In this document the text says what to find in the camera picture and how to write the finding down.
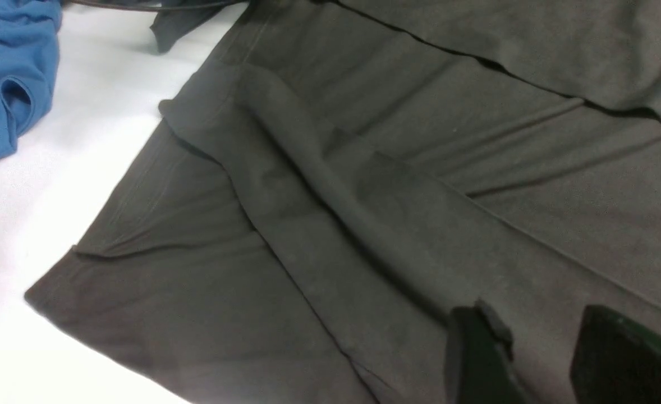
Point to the blue crumpled shirt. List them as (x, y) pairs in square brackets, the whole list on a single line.
[(29, 58)]

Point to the dark gray long-sleeved shirt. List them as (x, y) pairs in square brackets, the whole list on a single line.
[(338, 176)]

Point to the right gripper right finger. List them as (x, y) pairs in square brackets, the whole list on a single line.
[(616, 359)]

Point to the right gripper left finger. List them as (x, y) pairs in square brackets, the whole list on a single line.
[(478, 366)]

